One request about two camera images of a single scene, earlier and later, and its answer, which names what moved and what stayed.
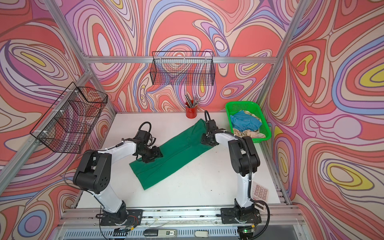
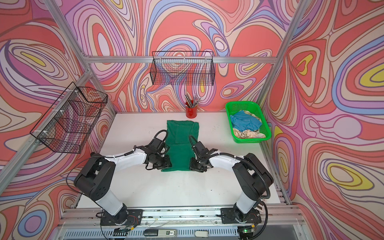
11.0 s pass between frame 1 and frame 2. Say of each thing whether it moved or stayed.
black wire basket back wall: stayed
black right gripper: moved
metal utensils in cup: stayed
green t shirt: moved
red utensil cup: stayed
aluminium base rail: stayed
